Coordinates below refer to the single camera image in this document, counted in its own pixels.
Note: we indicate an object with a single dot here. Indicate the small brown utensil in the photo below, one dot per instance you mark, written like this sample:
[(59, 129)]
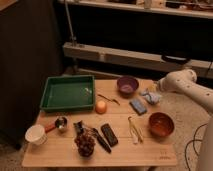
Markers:
[(109, 99)]

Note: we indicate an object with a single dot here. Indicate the beige tongs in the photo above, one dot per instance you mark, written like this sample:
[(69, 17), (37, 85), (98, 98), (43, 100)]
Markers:
[(135, 132)]

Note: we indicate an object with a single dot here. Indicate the metal stand pole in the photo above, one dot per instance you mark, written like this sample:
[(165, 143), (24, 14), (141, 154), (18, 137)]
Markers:
[(72, 36)]

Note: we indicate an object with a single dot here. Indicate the light blue towel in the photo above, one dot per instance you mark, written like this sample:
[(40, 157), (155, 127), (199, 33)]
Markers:
[(152, 98)]

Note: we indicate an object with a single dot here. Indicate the orange ball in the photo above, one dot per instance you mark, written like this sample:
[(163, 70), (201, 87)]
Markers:
[(101, 107)]

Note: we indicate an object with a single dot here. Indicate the purple bowl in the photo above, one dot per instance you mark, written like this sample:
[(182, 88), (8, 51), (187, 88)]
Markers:
[(127, 85)]

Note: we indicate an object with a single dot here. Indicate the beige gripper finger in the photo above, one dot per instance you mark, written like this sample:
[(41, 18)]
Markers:
[(152, 88)]

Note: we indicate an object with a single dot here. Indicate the blue sponge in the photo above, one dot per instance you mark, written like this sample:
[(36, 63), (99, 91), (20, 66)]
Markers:
[(138, 106)]

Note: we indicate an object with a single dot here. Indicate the white cup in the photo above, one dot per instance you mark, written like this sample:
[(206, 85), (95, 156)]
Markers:
[(36, 134)]

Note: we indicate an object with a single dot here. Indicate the black rectangular block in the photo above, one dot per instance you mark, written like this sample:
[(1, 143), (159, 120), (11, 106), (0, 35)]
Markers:
[(109, 135)]

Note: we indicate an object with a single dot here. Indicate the black handle on shelf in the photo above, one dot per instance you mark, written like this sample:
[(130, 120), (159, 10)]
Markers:
[(170, 59)]

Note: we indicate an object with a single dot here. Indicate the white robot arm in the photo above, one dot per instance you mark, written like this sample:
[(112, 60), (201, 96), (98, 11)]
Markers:
[(184, 81)]

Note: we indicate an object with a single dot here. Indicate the wooden table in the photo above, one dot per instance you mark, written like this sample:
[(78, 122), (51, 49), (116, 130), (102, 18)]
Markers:
[(59, 150)]

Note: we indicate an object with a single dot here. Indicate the green plastic tray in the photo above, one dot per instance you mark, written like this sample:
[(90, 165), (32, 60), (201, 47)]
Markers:
[(68, 93)]

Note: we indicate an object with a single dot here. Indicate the brown wooden bowl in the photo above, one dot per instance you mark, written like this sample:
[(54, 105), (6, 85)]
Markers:
[(160, 124)]

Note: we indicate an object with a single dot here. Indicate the red-handled measuring spoon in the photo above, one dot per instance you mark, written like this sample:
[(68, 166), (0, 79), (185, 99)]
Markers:
[(60, 124)]

